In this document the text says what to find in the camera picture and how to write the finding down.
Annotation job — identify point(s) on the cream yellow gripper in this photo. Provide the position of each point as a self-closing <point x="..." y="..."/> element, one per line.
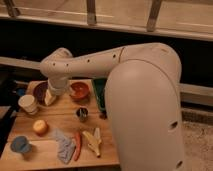
<point x="49" y="98"/>

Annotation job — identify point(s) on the yellow red apple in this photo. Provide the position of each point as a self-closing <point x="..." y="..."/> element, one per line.
<point x="40" y="127"/>

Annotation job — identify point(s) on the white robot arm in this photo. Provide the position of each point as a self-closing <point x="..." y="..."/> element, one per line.
<point x="142" y="100"/>

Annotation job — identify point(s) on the white plastic cup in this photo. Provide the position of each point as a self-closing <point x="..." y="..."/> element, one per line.
<point x="29" y="104"/>

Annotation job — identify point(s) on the small metal cup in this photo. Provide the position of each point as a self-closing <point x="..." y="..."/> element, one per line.
<point x="82" y="114"/>

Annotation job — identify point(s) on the blue plastic cup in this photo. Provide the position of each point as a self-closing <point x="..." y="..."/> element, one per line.
<point x="21" y="145"/>

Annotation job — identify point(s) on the purple bowl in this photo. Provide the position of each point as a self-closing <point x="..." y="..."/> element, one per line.
<point x="39" y="92"/>

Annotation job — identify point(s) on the blue object behind table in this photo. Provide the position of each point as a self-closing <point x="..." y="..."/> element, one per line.
<point x="20" y="91"/>

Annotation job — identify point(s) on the wooden table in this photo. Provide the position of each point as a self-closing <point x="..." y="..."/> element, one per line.
<point x="61" y="115"/>

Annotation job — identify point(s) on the orange bowl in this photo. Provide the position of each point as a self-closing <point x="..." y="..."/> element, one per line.
<point x="79" y="91"/>

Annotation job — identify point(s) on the orange carrot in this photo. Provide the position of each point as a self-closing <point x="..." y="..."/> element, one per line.
<point x="78" y="142"/>

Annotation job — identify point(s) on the grey blue cloth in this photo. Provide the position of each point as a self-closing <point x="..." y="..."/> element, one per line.
<point x="66" y="146"/>

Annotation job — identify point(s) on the green plastic tray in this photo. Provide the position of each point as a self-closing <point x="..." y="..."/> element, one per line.
<point x="99" y="89"/>

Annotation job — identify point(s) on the bunch of dark grapes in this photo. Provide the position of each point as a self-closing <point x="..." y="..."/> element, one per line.
<point x="103" y="115"/>

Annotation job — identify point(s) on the peeled banana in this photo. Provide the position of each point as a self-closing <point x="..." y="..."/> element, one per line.
<point x="94" y="140"/>

